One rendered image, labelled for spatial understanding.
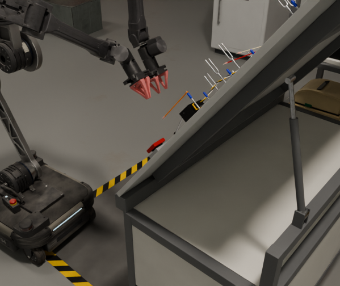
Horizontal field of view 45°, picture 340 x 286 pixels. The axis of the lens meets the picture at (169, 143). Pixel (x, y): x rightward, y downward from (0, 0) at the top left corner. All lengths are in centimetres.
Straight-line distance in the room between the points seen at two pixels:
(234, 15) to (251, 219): 360
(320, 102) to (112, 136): 177
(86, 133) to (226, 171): 200
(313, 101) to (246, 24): 256
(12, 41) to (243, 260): 133
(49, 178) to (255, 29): 299
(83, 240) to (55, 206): 28
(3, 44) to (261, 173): 126
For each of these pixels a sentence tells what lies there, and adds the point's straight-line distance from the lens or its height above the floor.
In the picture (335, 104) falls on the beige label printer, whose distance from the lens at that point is 237.
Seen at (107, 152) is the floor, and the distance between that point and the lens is 327.
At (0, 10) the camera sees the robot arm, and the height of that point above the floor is 151.
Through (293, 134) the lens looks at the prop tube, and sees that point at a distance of 110.
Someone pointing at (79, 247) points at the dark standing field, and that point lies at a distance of 254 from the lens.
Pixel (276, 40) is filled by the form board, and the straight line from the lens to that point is 86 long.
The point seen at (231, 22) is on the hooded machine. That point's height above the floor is 42.
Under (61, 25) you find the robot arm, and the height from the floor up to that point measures 143.
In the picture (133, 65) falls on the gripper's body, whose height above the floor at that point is 123.
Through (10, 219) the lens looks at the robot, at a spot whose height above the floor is 24.
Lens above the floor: 184
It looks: 33 degrees down
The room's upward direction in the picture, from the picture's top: straight up
